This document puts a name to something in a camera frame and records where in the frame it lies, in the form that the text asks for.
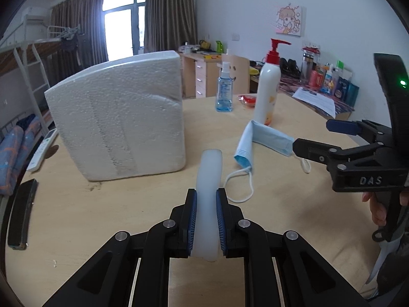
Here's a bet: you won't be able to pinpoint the brown curtain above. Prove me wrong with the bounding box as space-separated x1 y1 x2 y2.
144 0 198 53
51 0 107 68

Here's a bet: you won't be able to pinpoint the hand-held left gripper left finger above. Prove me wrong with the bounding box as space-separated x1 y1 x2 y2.
41 188 199 307

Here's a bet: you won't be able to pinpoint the red snack packet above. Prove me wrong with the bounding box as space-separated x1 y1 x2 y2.
238 94 259 108

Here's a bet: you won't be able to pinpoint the row of toiletry bottles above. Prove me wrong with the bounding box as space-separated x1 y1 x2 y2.
308 59 360 105

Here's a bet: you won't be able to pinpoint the clear spray bottle blue liquid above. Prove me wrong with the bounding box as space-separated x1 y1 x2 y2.
215 61 235 112

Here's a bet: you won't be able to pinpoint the glass balcony door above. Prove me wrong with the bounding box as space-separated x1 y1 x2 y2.
101 0 147 60

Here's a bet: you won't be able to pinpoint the blue plaid quilt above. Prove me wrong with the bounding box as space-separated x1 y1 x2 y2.
0 117 43 195

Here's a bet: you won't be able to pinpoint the white foam box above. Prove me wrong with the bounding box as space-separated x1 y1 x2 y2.
44 50 187 182

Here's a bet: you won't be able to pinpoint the dark hanging clothes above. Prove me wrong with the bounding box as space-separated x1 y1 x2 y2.
61 32 92 68

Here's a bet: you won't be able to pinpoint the wooden chair back smiley face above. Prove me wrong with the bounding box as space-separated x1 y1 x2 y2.
221 54 250 96

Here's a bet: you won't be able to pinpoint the printed desk mat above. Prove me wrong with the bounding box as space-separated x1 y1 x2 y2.
249 70 355 112

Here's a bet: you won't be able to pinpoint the white printed paper sheet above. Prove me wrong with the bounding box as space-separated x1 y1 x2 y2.
292 87 336 119

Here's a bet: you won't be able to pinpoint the black headphones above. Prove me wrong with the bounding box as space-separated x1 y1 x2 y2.
279 58 301 77

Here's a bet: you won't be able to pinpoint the pink cartoon wall poster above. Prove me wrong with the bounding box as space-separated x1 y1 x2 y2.
275 4 304 37

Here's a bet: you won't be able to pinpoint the white lotion bottle red pump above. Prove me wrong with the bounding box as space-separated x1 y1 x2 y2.
253 38 292 127

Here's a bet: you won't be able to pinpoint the metal bunk bed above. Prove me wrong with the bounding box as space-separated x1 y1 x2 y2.
0 13 84 199

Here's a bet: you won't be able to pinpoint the white air conditioner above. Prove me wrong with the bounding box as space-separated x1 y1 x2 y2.
24 6 52 23

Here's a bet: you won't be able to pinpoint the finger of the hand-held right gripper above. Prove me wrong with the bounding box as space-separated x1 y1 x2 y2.
326 119 393 141
292 137 389 175

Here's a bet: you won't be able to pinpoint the blue face mask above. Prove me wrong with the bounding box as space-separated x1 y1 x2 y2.
224 120 312 203

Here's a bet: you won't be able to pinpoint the white translucent silicone strip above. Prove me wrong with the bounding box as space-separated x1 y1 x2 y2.
191 149 223 261

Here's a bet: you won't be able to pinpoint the white bunk bed ladder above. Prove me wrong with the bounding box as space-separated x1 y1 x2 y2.
13 43 52 116

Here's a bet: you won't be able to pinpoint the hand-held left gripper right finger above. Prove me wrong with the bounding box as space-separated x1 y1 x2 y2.
215 188 368 307

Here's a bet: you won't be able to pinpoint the person's right hand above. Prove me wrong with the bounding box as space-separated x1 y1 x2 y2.
362 192 388 227

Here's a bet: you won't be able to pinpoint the person's right forearm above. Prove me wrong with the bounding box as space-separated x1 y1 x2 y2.
364 230 409 301

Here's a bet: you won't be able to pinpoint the white remote control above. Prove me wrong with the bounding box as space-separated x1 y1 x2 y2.
26 128 59 171

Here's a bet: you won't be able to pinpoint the wooden side desk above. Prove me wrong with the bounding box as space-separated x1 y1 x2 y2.
249 73 355 122

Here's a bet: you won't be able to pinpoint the light wooden desk with drawers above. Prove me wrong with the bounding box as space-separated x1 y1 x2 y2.
179 51 224 99

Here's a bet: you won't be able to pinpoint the black phone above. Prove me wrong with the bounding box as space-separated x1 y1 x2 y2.
7 178 39 250

